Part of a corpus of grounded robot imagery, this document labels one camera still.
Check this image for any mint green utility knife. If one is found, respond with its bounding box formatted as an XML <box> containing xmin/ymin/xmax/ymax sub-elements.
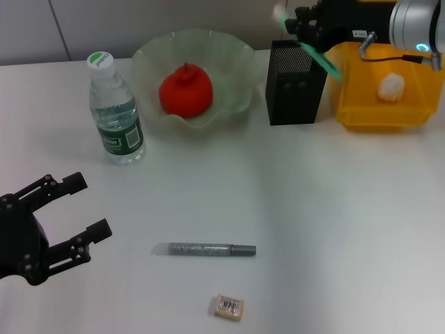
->
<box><xmin>273</xmin><ymin>3</ymin><xmax>346</xmax><ymax>81</ymax></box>

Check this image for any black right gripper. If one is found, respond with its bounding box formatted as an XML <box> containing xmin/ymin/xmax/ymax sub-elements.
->
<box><xmin>288</xmin><ymin>0</ymin><xmax>394</xmax><ymax>50</ymax></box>

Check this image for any beige eraser with barcode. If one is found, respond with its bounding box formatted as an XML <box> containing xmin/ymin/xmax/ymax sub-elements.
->
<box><xmin>212</xmin><ymin>294</ymin><xmax>245</xmax><ymax>318</ymax></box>

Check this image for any clear water bottle green label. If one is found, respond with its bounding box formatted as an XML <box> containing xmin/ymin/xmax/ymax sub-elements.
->
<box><xmin>86</xmin><ymin>51</ymin><xmax>147</xmax><ymax>166</ymax></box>

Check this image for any black mesh pen holder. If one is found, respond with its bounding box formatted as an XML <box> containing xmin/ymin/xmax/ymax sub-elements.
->
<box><xmin>266</xmin><ymin>38</ymin><xmax>329</xmax><ymax>126</ymax></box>

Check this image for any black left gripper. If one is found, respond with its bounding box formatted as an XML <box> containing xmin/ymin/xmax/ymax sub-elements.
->
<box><xmin>0</xmin><ymin>172</ymin><xmax>113</xmax><ymax>287</ymax></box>

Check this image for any yellow plastic bin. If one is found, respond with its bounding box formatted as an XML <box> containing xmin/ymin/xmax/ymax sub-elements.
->
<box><xmin>325</xmin><ymin>40</ymin><xmax>439</xmax><ymax>135</ymax></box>

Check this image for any green glass fruit bowl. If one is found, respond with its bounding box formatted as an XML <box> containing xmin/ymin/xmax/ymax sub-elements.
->
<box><xmin>127</xmin><ymin>29</ymin><xmax>259</xmax><ymax>135</ymax></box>

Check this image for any silver glitter marker pen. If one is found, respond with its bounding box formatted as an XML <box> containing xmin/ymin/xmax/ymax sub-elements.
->
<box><xmin>152</xmin><ymin>242</ymin><xmax>257</xmax><ymax>259</ymax></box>

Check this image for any white paper ball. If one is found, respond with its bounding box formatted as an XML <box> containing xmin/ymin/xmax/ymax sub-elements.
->
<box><xmin>377</xmin><ymin>72</ymin><xmax>407</xmax><ymax>102</ymax></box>

